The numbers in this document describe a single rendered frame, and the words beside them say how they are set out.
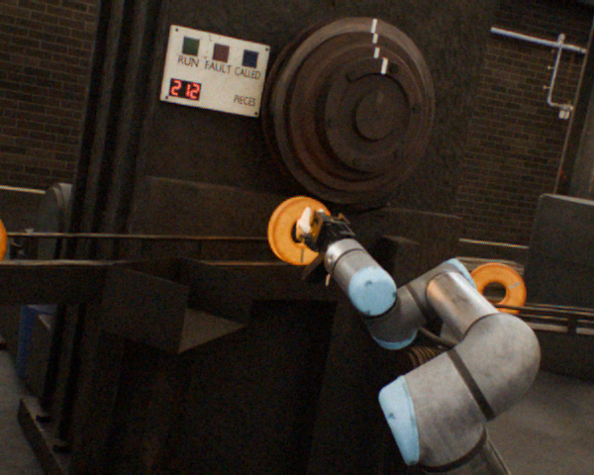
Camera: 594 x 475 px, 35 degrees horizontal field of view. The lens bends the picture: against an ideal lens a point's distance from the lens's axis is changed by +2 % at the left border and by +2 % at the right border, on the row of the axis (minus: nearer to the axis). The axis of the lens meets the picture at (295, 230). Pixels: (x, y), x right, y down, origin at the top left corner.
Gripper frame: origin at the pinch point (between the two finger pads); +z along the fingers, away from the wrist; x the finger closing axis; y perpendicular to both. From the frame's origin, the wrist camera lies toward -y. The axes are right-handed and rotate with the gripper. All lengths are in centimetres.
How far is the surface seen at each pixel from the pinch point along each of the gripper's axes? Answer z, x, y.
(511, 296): -2, -67, -13
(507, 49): 640, -552, -52
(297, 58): 27.9, -0.3, 30.8
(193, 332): -16.4, 26.6, -21.0
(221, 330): -15.5, 20.0, -20.6
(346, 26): 31, -12, 40
